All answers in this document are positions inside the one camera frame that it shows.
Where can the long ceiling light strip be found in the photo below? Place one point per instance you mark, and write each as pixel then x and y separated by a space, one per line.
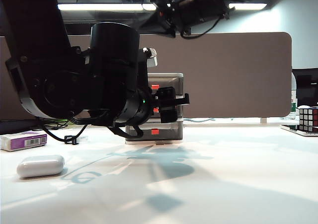
pixel 99 7

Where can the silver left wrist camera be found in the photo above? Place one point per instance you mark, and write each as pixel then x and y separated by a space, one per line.
pixel 151 61

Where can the white earphone case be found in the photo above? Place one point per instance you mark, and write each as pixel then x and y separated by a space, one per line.
pixel 41 166

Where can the purple and white carton box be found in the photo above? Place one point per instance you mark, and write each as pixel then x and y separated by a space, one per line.
pixel 20 142

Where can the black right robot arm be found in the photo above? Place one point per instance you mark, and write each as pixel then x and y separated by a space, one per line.
pixel 198 13

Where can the dark flat bag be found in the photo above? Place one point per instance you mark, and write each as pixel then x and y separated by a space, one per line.
pixel 15 127

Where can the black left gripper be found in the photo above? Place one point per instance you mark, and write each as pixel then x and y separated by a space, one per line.
pixel 167 109

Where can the brown desk partition panel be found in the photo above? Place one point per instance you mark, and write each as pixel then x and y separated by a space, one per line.
pixel 236 72

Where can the black rubik's cube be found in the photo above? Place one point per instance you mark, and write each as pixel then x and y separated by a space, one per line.
pixel 308 119

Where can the white three-layer drawer cabinet frame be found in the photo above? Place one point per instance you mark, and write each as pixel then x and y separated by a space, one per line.
pixel 171 75

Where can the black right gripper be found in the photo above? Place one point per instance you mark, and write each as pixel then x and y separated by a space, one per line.
pixel 164 15

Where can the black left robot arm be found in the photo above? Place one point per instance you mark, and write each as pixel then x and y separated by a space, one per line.
pixel 49 60

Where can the small black and clear clip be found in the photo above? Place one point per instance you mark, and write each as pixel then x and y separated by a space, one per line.
pixel 69 140

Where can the white flat tray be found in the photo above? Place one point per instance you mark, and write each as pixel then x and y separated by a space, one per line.
pixel 290 129

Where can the clear bottle with green label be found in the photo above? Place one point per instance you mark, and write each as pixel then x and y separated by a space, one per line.
pixel 293 102

